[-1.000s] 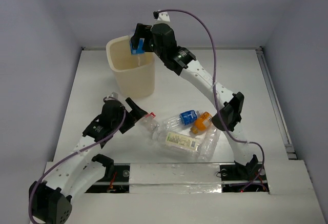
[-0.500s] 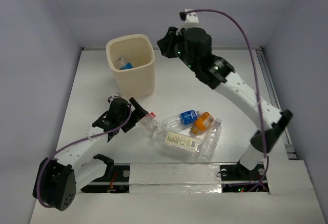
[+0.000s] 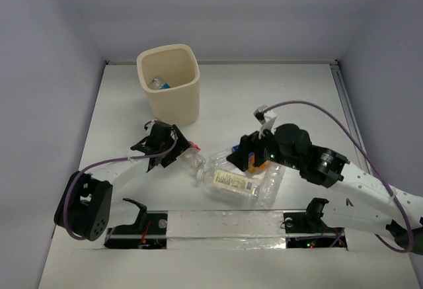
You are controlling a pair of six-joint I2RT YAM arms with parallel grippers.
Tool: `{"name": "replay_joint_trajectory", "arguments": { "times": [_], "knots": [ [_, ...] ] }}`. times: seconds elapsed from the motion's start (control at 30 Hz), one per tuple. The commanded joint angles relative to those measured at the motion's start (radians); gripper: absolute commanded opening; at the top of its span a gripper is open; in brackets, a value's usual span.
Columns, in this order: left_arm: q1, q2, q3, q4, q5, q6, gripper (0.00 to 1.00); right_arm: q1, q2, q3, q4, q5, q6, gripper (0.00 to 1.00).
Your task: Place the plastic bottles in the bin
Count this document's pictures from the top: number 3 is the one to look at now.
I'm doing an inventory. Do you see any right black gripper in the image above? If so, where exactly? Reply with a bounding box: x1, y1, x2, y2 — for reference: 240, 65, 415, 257
226, 120, 301, 169

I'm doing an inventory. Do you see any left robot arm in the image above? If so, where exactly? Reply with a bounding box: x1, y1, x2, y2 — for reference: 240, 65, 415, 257
54, 119, 198, 241

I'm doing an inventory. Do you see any crushed clear bottle white cap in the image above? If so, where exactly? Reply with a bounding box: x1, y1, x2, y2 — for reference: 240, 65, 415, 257
256, 163, 286, 209

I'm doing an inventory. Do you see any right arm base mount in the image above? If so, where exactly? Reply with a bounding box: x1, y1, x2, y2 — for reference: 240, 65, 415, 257
280, 198, 348, 249

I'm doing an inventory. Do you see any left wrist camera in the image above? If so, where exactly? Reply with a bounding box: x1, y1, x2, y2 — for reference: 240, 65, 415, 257
143, 120, 157, 133

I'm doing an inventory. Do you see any aluminium table edge rail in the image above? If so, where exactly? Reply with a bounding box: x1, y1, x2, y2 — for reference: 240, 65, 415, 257
330, 60, 367, 171

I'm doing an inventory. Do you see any clear bottle red cap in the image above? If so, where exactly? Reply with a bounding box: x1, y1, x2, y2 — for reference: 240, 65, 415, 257
180, 142, 206, 171

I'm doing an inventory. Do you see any beige plastic waste bin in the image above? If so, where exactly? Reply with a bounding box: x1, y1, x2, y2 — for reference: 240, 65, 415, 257
136, 44, 200, 126

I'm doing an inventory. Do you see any large bottle yellow label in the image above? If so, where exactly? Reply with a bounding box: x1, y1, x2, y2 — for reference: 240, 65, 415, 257
196, 168, 262, 208

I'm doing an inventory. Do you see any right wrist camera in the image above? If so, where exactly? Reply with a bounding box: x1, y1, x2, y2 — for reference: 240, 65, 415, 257
253, 105, 277, 138

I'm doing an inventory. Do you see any clear bottle blue cap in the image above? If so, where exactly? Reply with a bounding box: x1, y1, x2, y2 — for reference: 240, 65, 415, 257
147, 76, 171, 90

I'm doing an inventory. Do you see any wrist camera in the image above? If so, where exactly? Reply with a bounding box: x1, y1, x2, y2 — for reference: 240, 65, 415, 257
143, 120, 157, 133
253, 105, 277, 138

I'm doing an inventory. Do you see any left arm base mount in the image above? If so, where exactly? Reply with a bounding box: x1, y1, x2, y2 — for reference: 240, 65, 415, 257
104, 198, 168, 250

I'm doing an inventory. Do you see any orange juice bottle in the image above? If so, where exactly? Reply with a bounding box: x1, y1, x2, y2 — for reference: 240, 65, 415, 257
248, 153, 267, 174

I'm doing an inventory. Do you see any silver foil tape strip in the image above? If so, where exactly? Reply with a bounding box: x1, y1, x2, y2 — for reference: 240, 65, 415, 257
166, 210, 286, 250

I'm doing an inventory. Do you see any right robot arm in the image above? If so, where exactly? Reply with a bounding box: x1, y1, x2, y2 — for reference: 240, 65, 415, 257
226, 124, 422, 255

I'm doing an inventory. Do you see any clear bottle blue label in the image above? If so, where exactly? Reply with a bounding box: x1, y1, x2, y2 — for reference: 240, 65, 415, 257
210, 145, 239, 169

